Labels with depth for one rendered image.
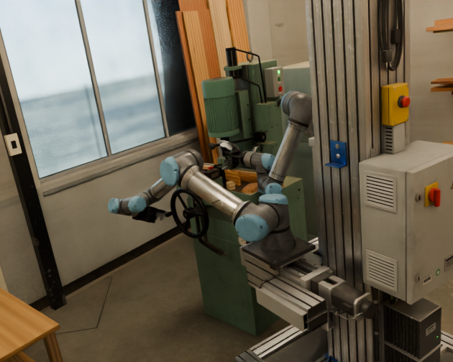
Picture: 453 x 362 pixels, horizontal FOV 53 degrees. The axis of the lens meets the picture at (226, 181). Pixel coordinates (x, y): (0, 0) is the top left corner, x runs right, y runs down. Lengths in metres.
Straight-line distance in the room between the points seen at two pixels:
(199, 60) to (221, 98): 1.64
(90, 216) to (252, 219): 2.07
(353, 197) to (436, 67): 2.83
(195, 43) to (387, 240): 2.84
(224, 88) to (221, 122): 0.18
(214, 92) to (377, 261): 1.25
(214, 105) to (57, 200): 1.47
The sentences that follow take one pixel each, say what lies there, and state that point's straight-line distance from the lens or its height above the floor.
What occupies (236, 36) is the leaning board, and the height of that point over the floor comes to 1.65.
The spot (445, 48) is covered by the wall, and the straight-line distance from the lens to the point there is 4.41.
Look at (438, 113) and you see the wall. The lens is 4.50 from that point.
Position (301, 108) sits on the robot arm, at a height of 1.35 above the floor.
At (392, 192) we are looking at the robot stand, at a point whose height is 1.15.
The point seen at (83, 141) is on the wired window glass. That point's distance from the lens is 3.59.
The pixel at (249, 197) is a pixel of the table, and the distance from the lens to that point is 2.36.
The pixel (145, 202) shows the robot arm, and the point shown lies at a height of 0.98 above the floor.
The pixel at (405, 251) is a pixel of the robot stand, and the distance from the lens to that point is 1.62.
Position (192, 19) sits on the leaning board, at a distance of 4.10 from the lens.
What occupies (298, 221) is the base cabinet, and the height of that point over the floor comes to 0.54.
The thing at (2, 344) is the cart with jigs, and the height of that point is 0.53.
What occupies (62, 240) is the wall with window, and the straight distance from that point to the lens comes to 3.52.
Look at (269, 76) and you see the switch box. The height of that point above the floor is 1.44.
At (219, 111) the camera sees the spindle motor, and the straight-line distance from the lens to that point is 2.48.
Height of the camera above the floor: 1.70
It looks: 18 degrees down
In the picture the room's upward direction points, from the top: 7 degrees counter-clockwise
